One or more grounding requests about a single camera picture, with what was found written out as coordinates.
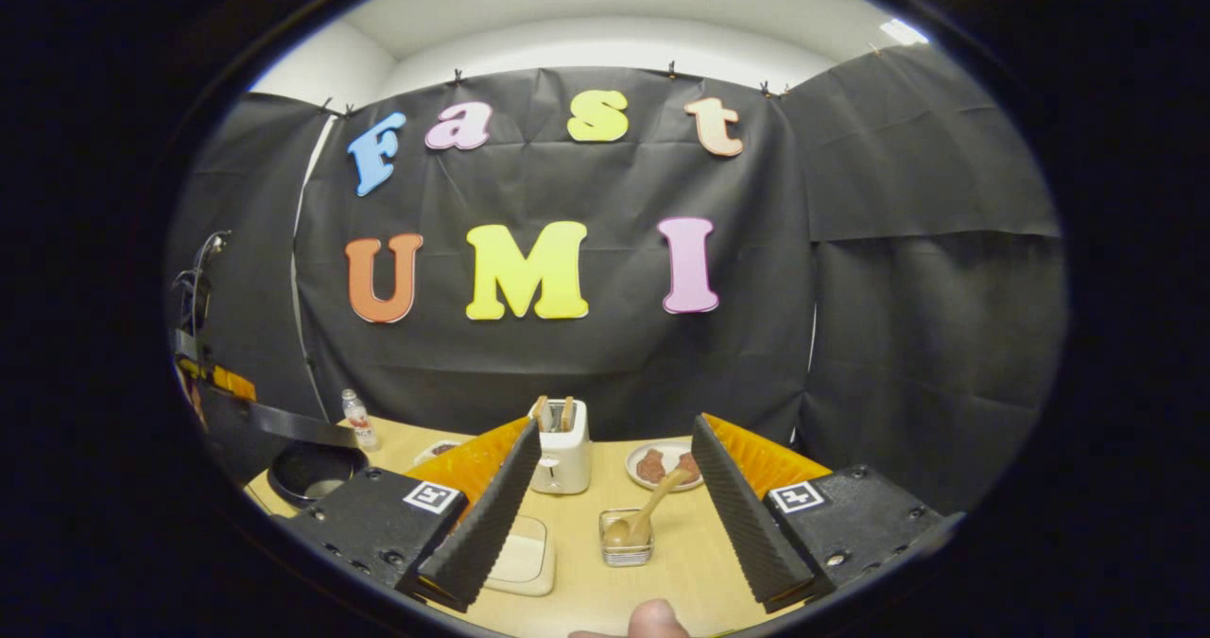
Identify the metal wire chopstick holder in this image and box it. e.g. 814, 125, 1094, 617
598, 509, 655, 568

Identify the wooden spoon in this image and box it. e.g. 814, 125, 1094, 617
603, 468, 696, 549

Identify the clear drink bottle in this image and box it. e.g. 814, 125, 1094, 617
341, 389, 380, 452

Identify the dark grey rice cooker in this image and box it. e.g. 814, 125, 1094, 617
199, 383, 372, 511

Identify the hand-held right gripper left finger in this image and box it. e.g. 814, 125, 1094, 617
280, 417, 544, 613

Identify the ceiling light strip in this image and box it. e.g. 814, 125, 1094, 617
879, 17, 932, 48

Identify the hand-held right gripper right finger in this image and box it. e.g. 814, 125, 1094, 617
691, 414, 948, 614

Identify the cream rice container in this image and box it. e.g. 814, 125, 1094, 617
482, 513, 557, 597

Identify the white toaster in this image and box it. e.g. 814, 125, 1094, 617
529, 398, 594, 495

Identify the white round plate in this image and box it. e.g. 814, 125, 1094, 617
625, 440, 705, 492

